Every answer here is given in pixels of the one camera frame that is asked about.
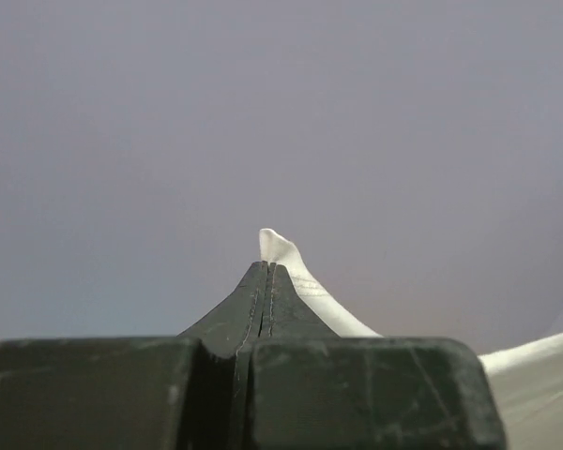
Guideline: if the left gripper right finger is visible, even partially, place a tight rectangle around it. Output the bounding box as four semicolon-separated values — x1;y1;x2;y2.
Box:
244;263;507;449

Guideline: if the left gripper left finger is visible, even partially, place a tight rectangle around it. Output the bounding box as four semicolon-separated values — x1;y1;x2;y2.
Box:
0;262;268;449

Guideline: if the white t-shirt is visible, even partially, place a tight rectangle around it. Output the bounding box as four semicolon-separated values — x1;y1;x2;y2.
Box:
259;228;563;450

